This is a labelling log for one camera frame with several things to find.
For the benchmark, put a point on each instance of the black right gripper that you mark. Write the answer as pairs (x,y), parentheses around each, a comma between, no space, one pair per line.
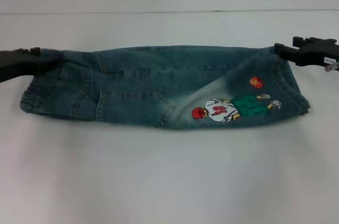
(317,55)

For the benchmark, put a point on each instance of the blue denim shorts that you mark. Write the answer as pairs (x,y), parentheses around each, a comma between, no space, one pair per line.
(132,89)

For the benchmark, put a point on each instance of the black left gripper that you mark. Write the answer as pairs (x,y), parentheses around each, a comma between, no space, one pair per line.
(16,66)

